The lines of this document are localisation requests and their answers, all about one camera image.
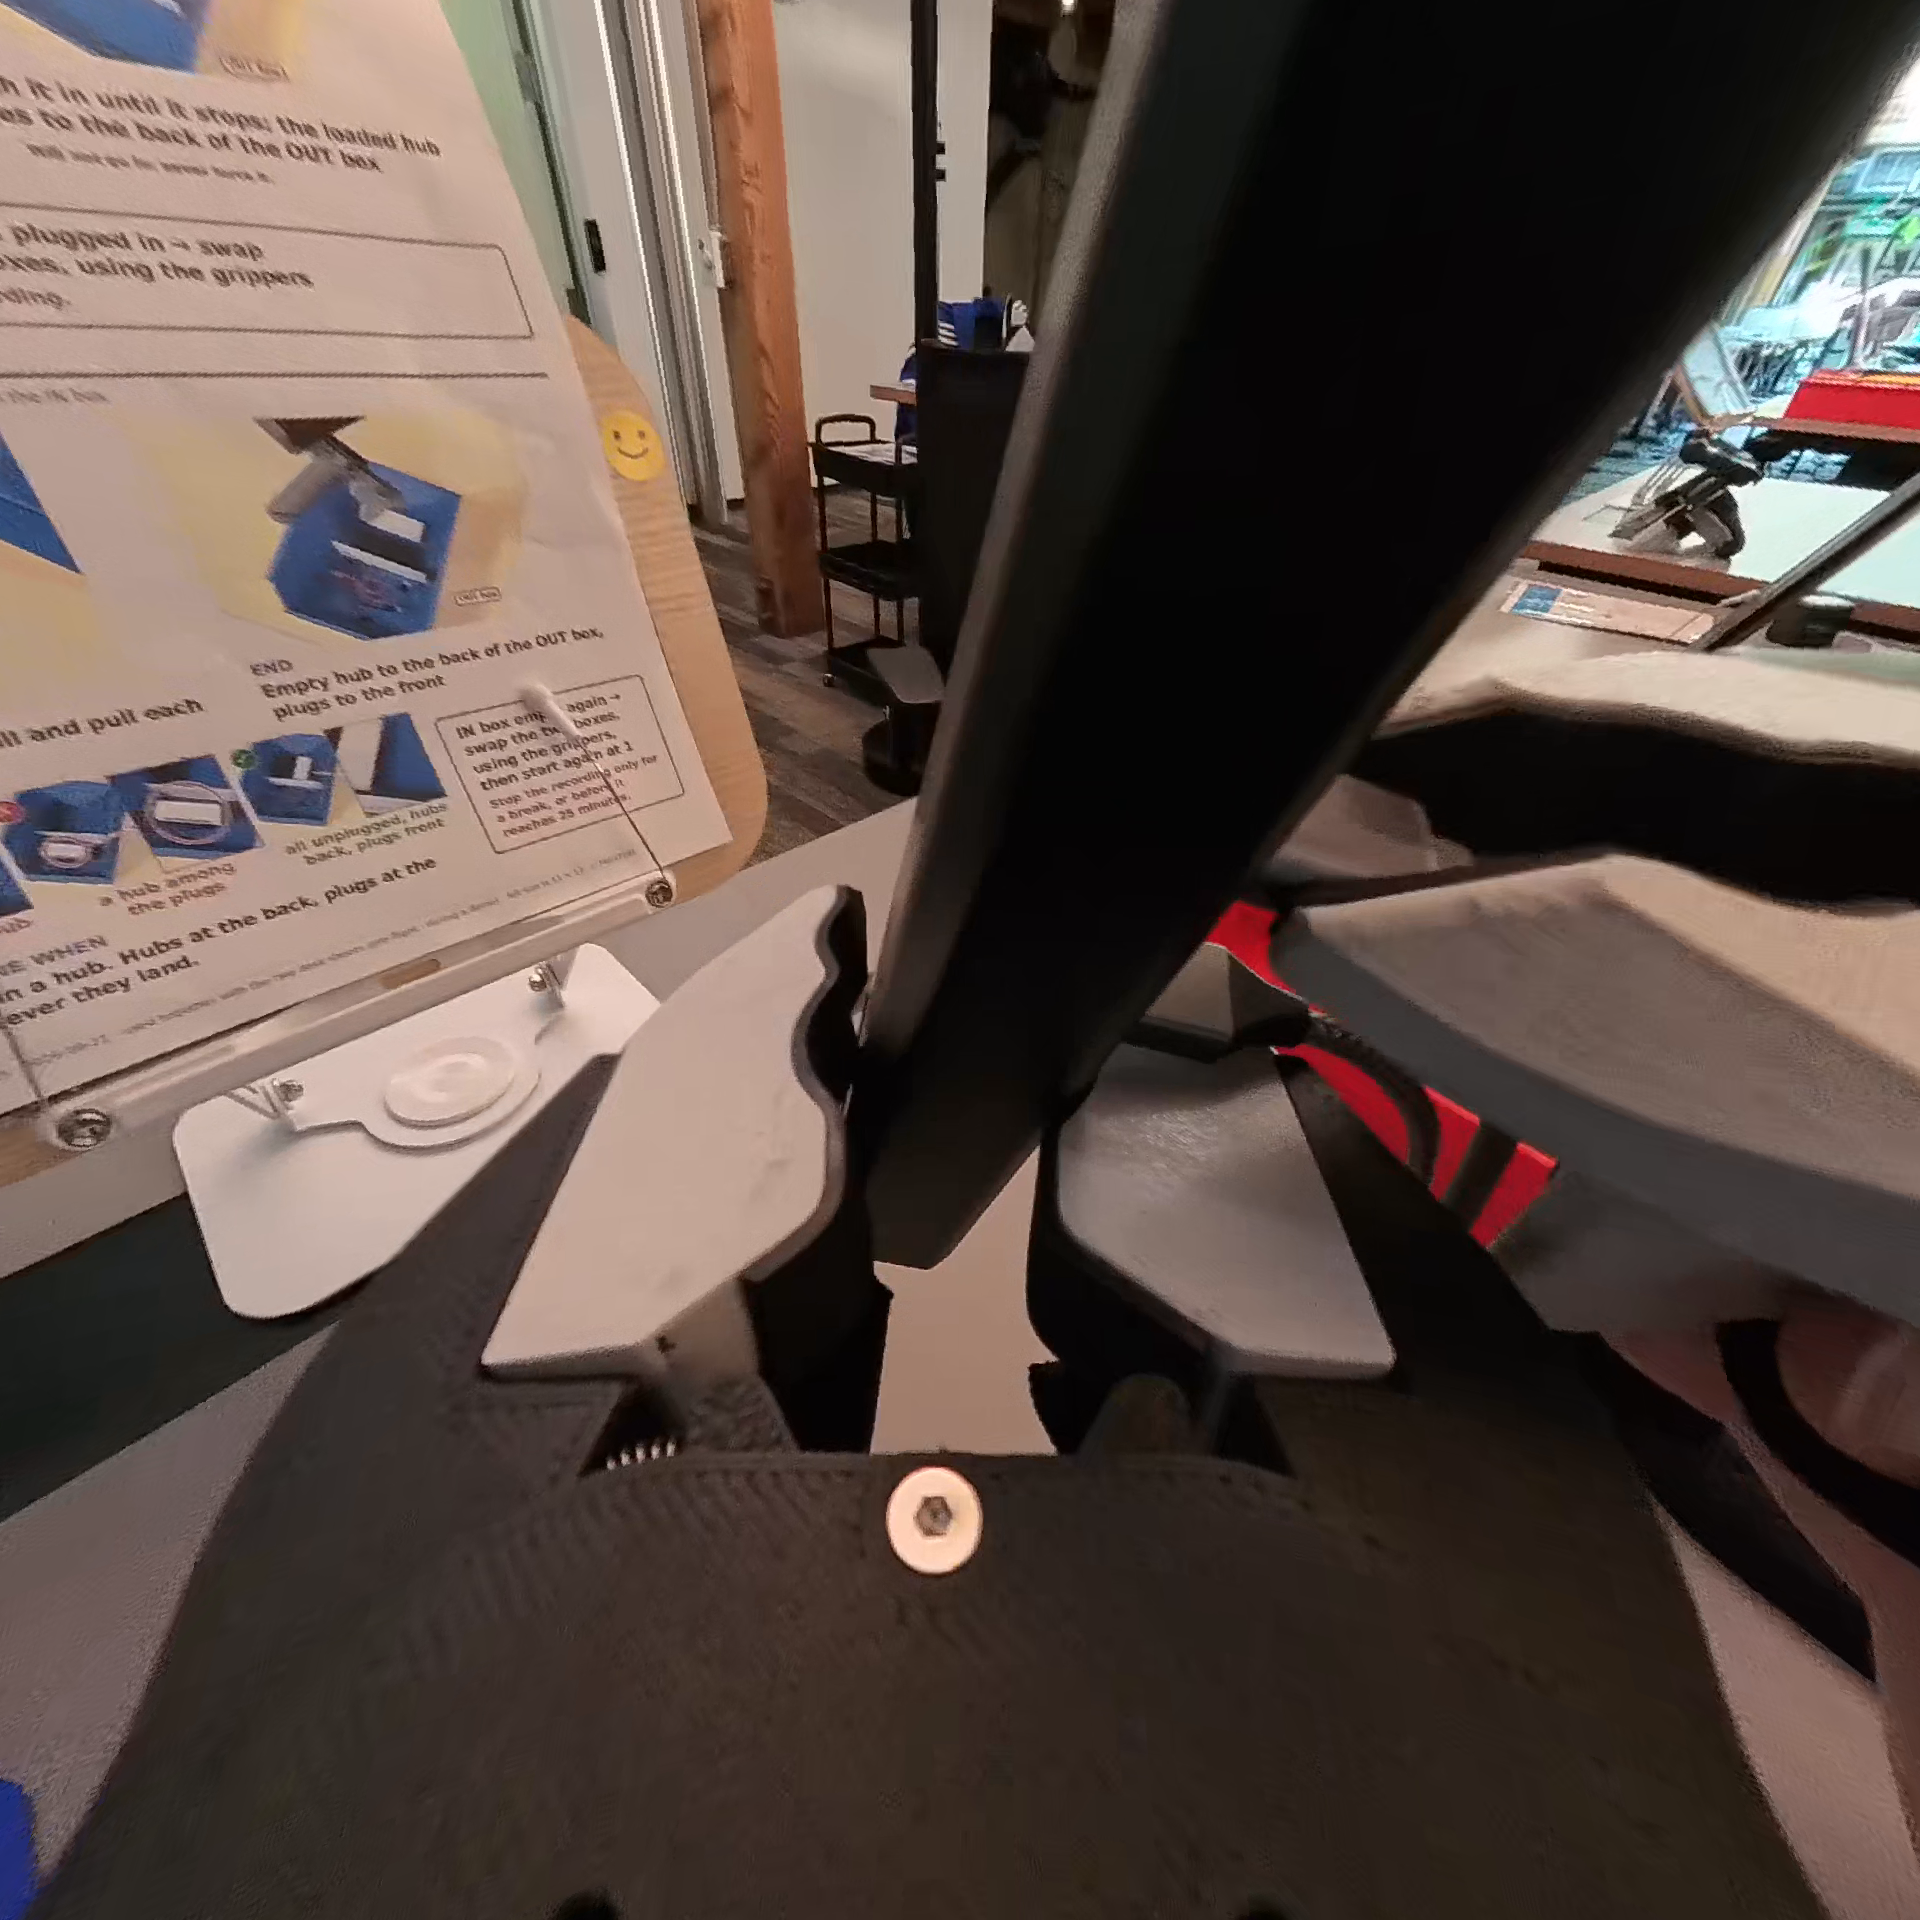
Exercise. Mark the black usb hub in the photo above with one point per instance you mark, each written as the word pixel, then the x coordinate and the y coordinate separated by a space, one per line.
pixel 1276 451

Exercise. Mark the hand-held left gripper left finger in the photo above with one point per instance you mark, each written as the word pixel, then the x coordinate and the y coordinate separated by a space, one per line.
pixel 676 1184

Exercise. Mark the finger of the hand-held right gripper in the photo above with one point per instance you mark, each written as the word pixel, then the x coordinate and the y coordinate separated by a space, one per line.
pixel 1651 1035
pixel 1725 697

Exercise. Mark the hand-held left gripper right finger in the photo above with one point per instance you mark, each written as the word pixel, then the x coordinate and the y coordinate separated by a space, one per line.
pixel 1201 1215

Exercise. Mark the person's right hand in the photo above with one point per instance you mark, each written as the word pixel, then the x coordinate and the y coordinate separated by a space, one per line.
pixel 1861 1395

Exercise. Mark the wooden backing board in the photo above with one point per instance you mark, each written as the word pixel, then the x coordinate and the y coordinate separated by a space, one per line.
pixel 706 674

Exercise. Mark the black utility cart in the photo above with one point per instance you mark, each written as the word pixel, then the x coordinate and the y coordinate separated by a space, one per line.
pixel 863 555

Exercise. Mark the yellow smiley sticker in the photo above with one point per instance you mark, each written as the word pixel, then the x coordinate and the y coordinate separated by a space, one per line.
pixel 631 447

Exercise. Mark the red plastic bin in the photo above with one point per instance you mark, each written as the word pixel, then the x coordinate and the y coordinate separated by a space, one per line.
pixel 1516 1201

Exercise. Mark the white stand base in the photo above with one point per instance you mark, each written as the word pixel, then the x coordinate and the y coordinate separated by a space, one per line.
pixel 301 1215

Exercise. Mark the blue plastic bin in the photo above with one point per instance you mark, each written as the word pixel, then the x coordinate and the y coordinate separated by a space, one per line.
pixel 12 1837

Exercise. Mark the black desk mat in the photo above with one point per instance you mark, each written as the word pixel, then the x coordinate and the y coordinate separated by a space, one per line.
pixel 119 1349

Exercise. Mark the printed instruction sheet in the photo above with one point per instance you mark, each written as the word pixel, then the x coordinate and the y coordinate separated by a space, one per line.
pixel 301 524

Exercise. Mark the wooden pillar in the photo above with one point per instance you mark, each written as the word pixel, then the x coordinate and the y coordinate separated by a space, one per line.
pixel 765 300

